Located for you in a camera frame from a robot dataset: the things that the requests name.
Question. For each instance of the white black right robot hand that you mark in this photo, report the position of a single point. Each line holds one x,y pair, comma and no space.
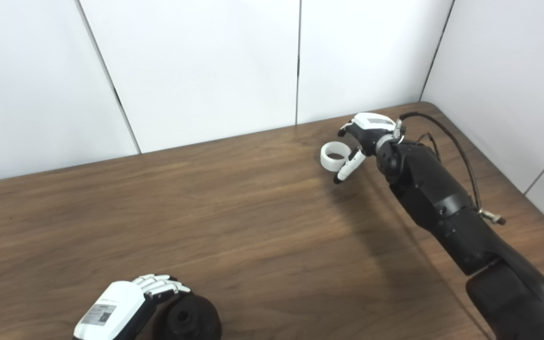
371,132

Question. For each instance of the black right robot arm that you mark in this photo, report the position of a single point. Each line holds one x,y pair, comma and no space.
442,203

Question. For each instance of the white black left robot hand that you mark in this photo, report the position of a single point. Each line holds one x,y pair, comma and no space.
116,307

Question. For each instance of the round black part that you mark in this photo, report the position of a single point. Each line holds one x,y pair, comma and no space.
201,321

